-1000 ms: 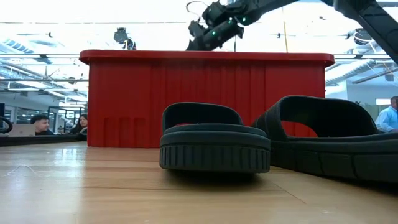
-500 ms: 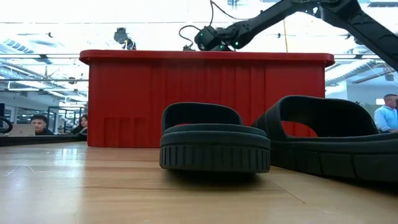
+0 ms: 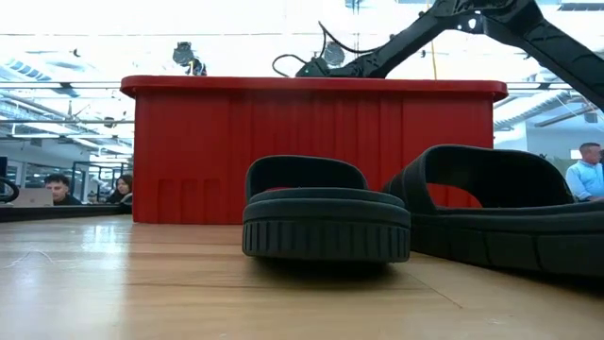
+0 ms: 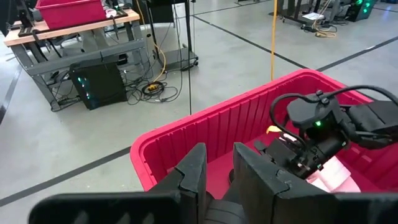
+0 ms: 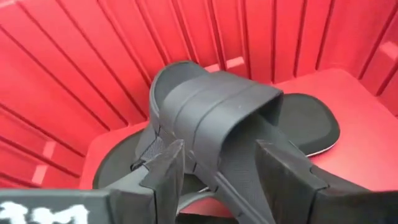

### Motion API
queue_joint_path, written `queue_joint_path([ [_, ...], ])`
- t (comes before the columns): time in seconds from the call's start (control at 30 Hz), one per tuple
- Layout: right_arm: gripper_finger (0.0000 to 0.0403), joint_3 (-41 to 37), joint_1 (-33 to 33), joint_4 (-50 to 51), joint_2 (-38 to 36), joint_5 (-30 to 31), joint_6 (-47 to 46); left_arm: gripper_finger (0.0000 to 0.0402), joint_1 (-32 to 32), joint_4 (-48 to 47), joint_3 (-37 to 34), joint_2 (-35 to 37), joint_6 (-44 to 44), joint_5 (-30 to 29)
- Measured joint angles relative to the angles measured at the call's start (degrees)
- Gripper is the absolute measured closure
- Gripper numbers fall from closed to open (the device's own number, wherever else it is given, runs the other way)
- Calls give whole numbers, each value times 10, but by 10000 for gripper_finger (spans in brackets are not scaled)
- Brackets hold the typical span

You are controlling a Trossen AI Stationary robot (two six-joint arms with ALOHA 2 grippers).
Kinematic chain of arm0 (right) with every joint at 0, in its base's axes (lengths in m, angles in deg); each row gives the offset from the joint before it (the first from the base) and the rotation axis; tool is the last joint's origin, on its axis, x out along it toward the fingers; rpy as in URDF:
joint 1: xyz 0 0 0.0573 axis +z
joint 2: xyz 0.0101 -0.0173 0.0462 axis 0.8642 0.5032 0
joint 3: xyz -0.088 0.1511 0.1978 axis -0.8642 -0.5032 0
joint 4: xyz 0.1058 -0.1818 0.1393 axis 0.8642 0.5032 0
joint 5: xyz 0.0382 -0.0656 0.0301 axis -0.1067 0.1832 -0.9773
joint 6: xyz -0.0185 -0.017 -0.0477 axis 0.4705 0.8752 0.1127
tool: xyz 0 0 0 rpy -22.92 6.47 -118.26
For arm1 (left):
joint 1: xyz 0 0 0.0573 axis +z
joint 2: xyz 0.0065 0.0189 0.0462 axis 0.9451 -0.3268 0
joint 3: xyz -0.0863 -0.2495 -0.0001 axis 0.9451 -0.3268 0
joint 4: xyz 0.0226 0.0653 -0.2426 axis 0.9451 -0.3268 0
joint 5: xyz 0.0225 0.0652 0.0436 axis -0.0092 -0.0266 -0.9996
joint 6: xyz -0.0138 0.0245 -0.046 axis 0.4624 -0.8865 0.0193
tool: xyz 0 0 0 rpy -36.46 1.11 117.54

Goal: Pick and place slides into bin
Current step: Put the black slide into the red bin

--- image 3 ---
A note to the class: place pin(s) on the black aluminium rig frame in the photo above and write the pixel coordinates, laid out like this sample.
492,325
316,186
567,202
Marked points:
56,213

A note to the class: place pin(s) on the dark round ceiling fixture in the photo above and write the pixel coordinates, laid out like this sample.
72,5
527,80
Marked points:
334,56
183,54

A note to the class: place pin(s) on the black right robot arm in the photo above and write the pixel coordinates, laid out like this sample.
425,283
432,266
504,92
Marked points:
557,52

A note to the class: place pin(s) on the person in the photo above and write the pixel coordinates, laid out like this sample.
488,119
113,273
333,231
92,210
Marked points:
585,179
59,186
122,186

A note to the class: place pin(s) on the beige laptop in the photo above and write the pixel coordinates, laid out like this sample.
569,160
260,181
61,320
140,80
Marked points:
33,197

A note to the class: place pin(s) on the red plastic bin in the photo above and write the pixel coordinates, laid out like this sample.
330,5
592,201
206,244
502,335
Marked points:
307,123

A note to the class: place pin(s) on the black slide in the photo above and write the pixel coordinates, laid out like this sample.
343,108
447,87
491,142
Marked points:
519,245
325,236

